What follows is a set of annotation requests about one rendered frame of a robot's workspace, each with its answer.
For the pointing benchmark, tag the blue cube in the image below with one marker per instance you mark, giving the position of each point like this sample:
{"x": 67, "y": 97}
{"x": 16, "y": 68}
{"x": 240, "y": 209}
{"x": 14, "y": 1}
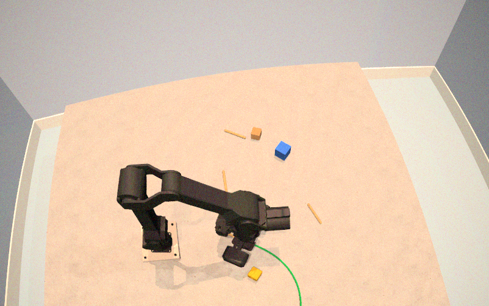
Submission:
{"x": 282, "y": 150}

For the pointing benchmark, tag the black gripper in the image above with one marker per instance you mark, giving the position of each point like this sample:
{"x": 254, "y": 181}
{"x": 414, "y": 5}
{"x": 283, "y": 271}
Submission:
{"x": 236, "y": 256}

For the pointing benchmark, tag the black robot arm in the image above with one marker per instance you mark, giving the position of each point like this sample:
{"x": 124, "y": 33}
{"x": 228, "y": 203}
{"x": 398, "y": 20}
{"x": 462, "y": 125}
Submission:
{"x": 241, "y": 209}

